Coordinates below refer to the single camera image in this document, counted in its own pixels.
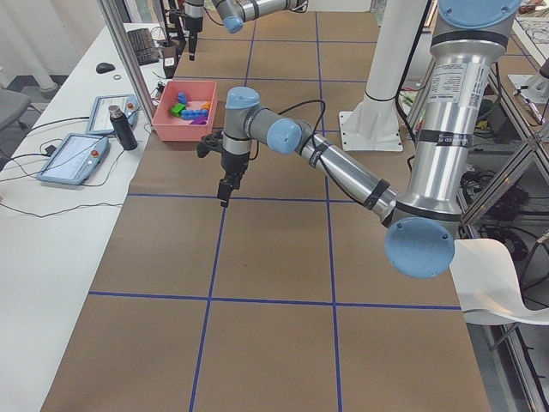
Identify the pink plastic box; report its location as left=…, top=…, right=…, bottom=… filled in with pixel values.
left=153, top=80, right=217, bottom=142

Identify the lower teach pendant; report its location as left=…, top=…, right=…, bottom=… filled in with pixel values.
left=36, top=133, right=111, bottom=185

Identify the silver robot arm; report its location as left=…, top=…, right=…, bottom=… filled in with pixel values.
left=218, top=1, right=520, bottom=278
left=184, top=0, right=308, bottom=61

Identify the black computer mouse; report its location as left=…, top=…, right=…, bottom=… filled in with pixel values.
left=95, top=62, right=115, bottom=74

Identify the long blue block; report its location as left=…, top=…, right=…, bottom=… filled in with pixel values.
left=180, top=109, right=209, bottom=120

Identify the small blue block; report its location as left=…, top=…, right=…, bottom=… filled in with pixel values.
left=178, top=92, right=188, bottom=105

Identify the black keyboard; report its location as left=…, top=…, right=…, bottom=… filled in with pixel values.
left=127, top=28, right=159, bottom=66

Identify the black bottle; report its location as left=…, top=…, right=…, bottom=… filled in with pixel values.
left=108, top=105, right=138, bottom=151

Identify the teach pendant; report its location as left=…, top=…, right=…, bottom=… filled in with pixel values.
left=85, top=94, right=141, bottom=136
left=36, top=133, right=111, bottom=185

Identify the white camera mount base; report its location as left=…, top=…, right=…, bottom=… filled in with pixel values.
left=338, top=96, right=403, bottom=152

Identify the purple block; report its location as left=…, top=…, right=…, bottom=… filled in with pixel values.
left=190, top=118, right=208, bottom=125

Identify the brown paper table cover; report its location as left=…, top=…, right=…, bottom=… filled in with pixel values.
left=40, top=10, right=492, bottom=412

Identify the green block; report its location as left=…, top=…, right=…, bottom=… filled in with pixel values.
left=170, top=103, right=186, bottom=118

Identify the aluminium frame post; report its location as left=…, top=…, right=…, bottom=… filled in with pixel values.
left=97, top=0, right=155, bottom=125

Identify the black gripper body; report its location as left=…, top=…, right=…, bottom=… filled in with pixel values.
left=220, top=149, right=250, bottom=189
left=184, top=16, right=202, bottom=42

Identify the upper teach pendant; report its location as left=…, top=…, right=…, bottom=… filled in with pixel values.
left=85, top=94, right=141, bottom=136

